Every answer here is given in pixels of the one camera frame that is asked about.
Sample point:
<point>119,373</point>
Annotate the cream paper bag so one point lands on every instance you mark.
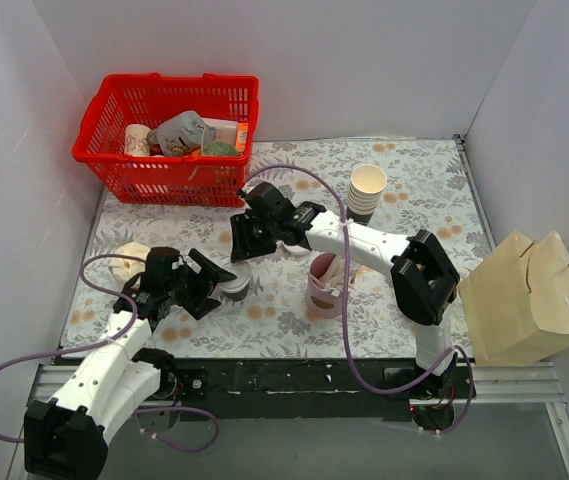
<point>516,302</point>

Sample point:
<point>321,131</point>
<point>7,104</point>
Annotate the black single paper cup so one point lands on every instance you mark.
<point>237,294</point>

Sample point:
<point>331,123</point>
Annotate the aluminium frame rail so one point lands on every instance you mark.
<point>537,384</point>

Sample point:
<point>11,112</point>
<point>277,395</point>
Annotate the grey crumpled snack bag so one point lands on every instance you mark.
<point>181,134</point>

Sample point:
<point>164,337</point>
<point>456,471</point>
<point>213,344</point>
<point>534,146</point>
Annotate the white wrapped straws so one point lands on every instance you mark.
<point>328,274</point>

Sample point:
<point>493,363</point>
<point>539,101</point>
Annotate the green round item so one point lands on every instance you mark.
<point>218,149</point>

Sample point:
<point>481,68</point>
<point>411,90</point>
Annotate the stack of paper cups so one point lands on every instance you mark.
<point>366,187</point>

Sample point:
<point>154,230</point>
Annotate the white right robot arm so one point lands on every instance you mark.
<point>422,275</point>

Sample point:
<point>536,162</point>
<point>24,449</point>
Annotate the orange and white package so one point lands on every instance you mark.
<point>229,132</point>

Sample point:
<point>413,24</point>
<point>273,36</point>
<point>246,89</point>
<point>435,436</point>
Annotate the pink straw holder cup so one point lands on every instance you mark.
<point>325,295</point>

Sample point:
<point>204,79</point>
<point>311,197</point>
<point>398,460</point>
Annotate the white plastic cup lid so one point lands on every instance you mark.
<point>243,276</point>

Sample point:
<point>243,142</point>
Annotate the white printed cup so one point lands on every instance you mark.
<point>136,140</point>

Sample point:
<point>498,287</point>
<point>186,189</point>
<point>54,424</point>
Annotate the red plastic shopping basket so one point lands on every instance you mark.
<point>151,99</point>

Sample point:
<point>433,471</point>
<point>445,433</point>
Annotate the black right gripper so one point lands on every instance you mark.
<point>246,232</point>

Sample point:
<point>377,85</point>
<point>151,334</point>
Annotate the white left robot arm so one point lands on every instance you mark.
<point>67,436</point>

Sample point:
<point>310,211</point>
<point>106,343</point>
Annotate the floral patterned table mat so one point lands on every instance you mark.
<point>427,189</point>

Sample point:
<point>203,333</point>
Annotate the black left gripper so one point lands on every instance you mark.
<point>197,288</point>

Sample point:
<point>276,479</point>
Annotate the white plastic cup lids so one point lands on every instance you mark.
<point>296,250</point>

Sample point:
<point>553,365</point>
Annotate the cream crumpled napkin bundle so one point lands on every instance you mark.
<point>130,261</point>

